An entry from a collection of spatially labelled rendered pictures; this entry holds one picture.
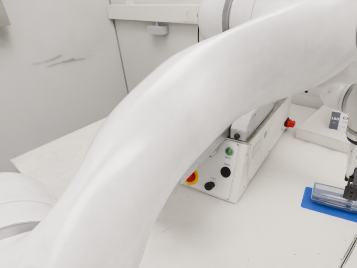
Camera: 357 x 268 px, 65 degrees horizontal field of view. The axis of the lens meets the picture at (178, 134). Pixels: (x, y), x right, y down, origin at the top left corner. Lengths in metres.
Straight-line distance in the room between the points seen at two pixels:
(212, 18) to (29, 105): 1.99
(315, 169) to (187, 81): 0.86
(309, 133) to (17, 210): 1.08
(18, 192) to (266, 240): 0.65
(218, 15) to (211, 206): 0.63
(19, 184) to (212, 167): 0.67
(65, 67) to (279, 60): 2.12
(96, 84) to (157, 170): 2.24
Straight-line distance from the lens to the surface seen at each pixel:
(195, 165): 0.72
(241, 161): 0.86
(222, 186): 0.90
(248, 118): 0.85
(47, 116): 2.35
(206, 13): 0.41
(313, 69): 0.31
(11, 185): 0.32
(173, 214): 0.88
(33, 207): 0.29
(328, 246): 0.85
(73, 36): 2.34
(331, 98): 0.78
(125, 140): 0.24
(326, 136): 1.19
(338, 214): 0.94
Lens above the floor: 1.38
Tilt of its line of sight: 30 degrees down
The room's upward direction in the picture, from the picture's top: 6 degrees counter-clockwise
